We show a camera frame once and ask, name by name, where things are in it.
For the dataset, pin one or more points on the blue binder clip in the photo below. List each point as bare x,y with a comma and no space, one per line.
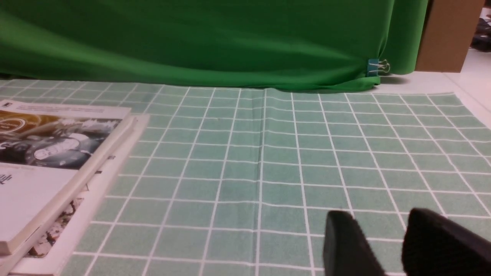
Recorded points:
376,67

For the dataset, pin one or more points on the green backdrop cloth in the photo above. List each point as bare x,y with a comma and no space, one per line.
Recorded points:
297,45

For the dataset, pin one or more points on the green checkered tablecloth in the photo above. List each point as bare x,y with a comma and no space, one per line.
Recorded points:
238,182

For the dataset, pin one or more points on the top white self-driving book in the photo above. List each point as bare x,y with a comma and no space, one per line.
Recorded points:
19,116

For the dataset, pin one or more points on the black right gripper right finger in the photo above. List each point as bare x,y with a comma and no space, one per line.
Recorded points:
436,246

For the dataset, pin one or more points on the middle white book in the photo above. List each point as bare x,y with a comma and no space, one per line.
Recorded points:
96,168

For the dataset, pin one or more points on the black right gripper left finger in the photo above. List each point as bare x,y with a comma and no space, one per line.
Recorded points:
346,250

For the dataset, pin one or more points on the brown cardboard box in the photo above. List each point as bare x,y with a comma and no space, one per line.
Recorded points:
447,35

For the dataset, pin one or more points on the bottom thin white book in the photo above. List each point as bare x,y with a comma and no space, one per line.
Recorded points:
61,238

